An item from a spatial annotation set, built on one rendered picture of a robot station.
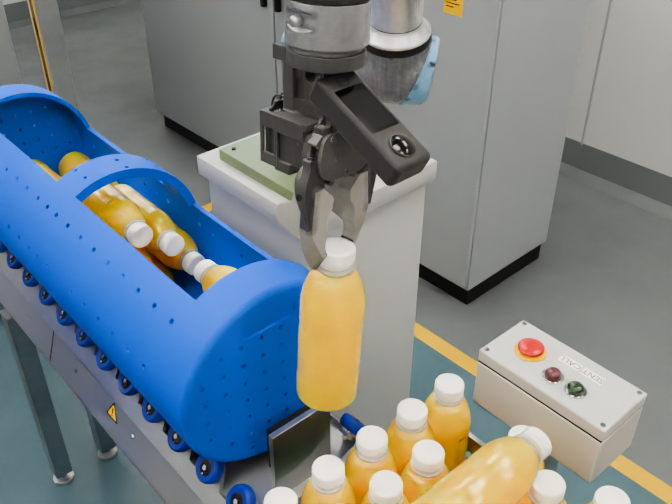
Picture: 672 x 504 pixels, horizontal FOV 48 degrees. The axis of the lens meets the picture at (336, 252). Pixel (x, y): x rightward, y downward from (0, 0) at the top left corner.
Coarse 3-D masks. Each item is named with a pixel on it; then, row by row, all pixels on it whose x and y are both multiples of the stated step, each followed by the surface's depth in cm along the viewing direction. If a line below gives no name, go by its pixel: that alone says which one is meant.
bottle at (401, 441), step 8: (392, 424) 99; (424, 424) 98; (392, 432) 99; (400, 432) 98; (408, 432) 97; (416, 432) 97; (424, 432) 98; (432, 432) 99; (392, 440) 98; (400, 440) 98; (408, 440) 97; (416, 440) 97; (392, 448) 99; (400, 448) 98; (408, 448) 97; (400, 456) 98; (408, 456) 98; (400, 464) 99; (400, 472) 99
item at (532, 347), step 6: (522, 342) 105; (528, 342) 105; (534, 342) 105; (540, 342) 105; (522, 348) 104; (528, 348) 104; (534, 348) 104; (540, 348) 104; (528, 354) 104; (534, 354) 103; (540, 354) 104
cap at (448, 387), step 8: (440, 376) 102; (448, 376) 102; (456, 376) 102; (440, 384) 101; (448, 384) 101; (456, 384) 101; (440, 392) 100; (448, 392) 100; (456, 392) 100; (448, 400) 100; (456, 400) 101
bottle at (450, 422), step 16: (432, 400) 103; (464, 400) 103; (432, 416) 102; (448, 416) 101; (464, 416) 102; (448, 432) 102; (464, 432) 103; (448, 448) 103; (464, 448) 105; (448, 464) 105
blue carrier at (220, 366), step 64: (0, 128) 152; (64, 128) 161; (0, 192) 129; (64, 192) 119; (64, 256) 113; (128, 256) 105; (256, 256) 123; (128, 320) 101; (192, 320) 94; (256, 320) 96; (192, 384) 93; (256, 384) 101; (192, 448) 99; (256, 448) 107
